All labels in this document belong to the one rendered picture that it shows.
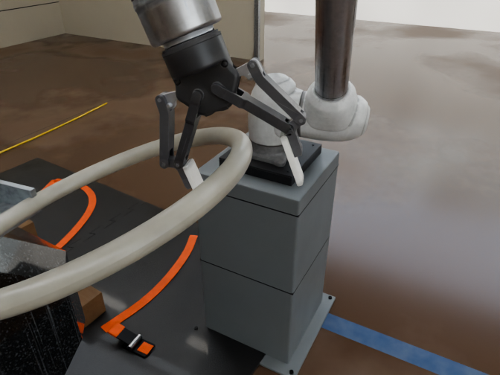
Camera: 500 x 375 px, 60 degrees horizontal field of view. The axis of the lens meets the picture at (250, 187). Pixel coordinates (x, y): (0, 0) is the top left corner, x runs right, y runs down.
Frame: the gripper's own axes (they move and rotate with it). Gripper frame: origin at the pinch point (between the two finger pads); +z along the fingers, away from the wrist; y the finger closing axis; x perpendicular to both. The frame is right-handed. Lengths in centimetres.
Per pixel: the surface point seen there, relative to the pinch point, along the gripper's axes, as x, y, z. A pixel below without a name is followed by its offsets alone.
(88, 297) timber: -85, 116, 62
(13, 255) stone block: -41, 89, 16
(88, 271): 21.0, 11.2, -4.4
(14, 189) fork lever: -11.5, 45.8, -7.8
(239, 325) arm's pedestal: -82, 53, 90
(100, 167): -19.6, 32.9, -4.8
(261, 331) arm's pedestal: -79, 44, 92
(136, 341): -74, 96, 81
